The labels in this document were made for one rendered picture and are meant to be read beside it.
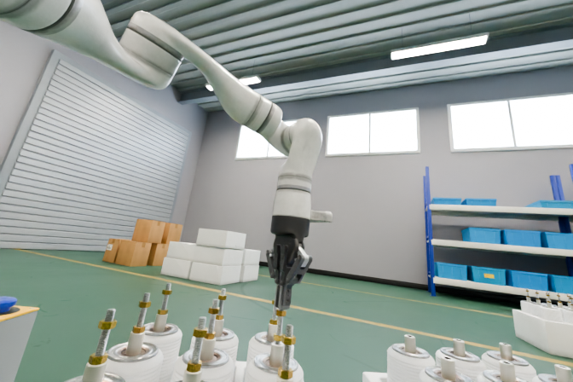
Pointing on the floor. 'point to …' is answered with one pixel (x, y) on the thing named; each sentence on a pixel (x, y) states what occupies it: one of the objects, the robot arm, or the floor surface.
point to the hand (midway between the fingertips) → (282, 296)
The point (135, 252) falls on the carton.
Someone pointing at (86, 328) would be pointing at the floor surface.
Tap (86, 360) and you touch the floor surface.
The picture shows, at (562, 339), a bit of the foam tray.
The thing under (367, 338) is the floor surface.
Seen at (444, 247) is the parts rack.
